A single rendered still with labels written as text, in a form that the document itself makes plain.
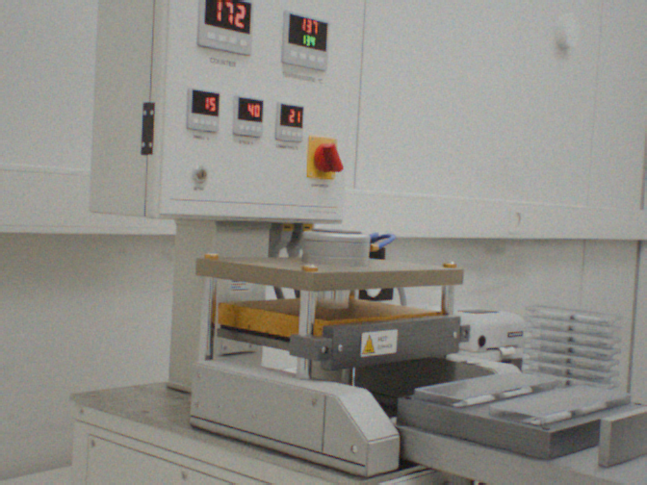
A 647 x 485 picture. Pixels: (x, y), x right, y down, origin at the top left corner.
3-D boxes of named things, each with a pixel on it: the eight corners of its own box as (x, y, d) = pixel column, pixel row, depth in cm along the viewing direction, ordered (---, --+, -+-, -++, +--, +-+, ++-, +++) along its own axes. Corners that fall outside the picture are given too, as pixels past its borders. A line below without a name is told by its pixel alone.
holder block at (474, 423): (395, 422, 95) (397, 396, 95) (504, 399, 110) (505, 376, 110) (548, 460, 84) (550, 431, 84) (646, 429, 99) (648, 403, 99)
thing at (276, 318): (216, 337, 112) (219, 254, 111) (341, 325, 128) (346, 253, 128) (327, 359, 100) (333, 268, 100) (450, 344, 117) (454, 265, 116)
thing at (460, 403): (458, 422, 91) (460, 399, 91) (410, 412, 95) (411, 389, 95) (556, 400, 105) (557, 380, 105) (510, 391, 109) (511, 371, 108)
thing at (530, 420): (539, 443, 85) (541, 417, 85) (484, 429, 89) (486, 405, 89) (632, 416, 99) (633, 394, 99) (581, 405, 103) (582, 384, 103)
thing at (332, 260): (156, 330, 114) (162, 219, 113) (331, 317, 137) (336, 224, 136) (308, 362, 98) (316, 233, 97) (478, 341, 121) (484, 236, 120)
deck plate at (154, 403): (68, 399, 119) (69, 392, 119) (271, 372, 145) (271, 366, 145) (359, 490, 88) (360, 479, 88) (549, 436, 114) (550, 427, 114)
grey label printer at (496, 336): (382, 380, 214) (387, 303, 213) (438, 372, 228) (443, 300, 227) (475, 401, 196) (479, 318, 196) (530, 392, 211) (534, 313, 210)
